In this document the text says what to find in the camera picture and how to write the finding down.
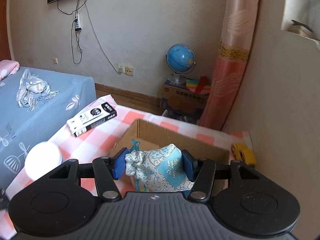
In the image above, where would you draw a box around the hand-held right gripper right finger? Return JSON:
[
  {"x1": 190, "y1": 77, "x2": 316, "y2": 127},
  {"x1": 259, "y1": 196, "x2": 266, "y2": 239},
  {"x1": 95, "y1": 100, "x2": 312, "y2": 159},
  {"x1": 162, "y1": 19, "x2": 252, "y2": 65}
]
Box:
[{"x1": 181, "y1": 149, "x2": 260, "y2": 202}]

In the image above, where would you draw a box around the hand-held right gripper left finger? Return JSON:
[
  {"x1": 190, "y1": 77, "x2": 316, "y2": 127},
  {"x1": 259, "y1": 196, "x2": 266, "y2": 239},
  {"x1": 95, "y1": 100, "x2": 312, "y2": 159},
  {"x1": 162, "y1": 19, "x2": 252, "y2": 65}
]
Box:
[{"x1": 49, "y1": 147, "x2": 128, "y2": 202}]

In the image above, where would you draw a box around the blue brocade drawstring pouch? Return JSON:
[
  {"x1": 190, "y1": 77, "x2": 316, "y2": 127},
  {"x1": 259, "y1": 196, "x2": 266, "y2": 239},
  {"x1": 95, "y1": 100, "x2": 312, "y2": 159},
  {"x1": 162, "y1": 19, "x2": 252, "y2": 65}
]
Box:
[{"x1": 124, "y1": 139, "x2": 195, "y2": 193}]

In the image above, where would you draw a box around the brown cardboard box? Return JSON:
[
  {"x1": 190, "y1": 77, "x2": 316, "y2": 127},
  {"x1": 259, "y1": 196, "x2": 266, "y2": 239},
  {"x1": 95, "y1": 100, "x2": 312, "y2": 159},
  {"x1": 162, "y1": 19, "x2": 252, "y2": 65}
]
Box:
[{"x1": 107, "y1": 119, "x2": 230, "y2": 195}]

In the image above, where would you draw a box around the pink white checked tablecloth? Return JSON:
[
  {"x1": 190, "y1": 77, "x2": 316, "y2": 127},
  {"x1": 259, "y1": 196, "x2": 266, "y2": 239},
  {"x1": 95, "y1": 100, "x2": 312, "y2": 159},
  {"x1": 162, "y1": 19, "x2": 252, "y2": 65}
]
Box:
[{"x1": 0, "y1": 95, "x2": 253, "y2": 240}]

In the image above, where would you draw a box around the black white pen box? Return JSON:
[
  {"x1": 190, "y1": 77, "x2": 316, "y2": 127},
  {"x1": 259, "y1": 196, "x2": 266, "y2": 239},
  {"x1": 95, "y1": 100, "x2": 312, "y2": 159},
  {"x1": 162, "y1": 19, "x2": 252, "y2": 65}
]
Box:
[{"x1": 67, "y1": 102, "x2": 117, "y2": 137}]

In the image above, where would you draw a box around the yellow toy car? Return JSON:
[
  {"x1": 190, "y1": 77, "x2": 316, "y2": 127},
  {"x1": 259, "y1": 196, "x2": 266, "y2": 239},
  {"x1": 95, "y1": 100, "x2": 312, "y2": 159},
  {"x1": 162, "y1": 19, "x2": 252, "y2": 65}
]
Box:
[{"x1": 231, "y1": 143, "x2": 256, "y2": 167}]

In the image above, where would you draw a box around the printed carton under globe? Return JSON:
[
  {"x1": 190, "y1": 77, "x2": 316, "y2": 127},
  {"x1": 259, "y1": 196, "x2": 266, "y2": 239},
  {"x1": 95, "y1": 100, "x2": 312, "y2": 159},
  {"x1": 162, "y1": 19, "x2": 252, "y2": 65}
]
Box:
[{"x1": 160, "y1": 79, "x2": 209, "y2": 125}]

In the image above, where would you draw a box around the clear jar white lid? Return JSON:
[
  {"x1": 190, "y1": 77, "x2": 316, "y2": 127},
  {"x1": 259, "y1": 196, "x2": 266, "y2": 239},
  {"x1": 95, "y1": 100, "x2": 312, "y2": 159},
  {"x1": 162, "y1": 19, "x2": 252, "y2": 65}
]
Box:
[{"x1": 24, "y1": 142, "x2": 63, "y2": 181}]

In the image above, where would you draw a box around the rainbow pop toy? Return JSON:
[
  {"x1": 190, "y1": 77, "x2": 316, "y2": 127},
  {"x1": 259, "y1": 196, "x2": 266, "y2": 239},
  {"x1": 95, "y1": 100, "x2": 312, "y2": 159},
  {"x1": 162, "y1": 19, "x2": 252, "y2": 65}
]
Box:
[{"x1": 185, "y1": 76, "x2": 211, "y2": 95}]

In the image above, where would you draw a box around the blue printed bed sheet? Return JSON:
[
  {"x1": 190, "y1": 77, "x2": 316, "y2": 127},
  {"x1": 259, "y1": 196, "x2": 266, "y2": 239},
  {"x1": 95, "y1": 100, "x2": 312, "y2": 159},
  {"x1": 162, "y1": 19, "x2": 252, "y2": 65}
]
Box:
[{"x1": 0, "y1": 66, "x2": 97, "y2": 183}]

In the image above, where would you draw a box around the blue desk globe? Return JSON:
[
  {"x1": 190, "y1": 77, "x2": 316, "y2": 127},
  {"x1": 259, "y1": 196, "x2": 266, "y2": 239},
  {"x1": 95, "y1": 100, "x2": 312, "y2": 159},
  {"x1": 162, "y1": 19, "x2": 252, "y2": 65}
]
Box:
[{"x1": 166, "y1": 44, "x2": 196, "y2": 84}]

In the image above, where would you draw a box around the fringed grey scarf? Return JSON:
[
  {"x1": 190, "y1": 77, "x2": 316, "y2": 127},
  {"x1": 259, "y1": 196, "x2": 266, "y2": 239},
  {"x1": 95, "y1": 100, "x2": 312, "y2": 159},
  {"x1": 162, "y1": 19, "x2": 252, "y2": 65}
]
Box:
[{"x1": 16, "y1": 69, "x2": 60, "y2": 112}]

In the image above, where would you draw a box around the pink patterned curtain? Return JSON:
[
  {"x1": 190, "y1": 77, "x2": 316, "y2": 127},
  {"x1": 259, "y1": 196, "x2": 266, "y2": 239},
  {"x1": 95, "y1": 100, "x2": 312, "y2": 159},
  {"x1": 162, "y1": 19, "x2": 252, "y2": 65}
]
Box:
[{"x1": 199, "y1": 0, "x2": 262, "y2": 131}]

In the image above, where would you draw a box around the pink pillow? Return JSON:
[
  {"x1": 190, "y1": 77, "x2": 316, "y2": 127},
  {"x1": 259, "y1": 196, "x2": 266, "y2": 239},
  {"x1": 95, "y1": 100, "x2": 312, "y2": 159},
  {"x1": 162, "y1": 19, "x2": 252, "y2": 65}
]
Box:
[{"x1": 0, "y1": 60, "x2": 20, "y2": 81}]

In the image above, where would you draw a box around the white power strip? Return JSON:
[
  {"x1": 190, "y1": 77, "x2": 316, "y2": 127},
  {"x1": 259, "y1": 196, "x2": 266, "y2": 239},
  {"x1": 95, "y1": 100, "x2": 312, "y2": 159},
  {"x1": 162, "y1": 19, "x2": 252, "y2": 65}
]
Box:
[{"x1": 74, "y1": 12, "x2": 82, "y2": 32}]

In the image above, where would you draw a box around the wooden door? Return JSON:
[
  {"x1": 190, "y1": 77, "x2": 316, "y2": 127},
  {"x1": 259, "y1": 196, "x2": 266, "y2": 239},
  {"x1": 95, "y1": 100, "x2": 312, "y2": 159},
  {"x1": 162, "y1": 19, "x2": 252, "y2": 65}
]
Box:
[{"x1": 0, "y1": 0, "x2": 12, "y2": 61}]

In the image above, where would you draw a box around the white cable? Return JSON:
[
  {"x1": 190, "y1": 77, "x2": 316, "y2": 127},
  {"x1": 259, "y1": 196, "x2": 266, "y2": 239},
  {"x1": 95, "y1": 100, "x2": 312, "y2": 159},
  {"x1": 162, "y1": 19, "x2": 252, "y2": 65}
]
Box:
[{"x1": 86, "y1": 2, "x2": 121, "y2": 74}]

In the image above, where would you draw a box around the black cable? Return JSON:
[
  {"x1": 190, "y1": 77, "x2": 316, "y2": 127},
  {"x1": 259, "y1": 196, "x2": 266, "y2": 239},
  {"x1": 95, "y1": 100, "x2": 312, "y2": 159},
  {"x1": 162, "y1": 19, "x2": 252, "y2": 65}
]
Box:
[{"x1": 57, "y1": 0, "x2": 83, "y2": 65}]

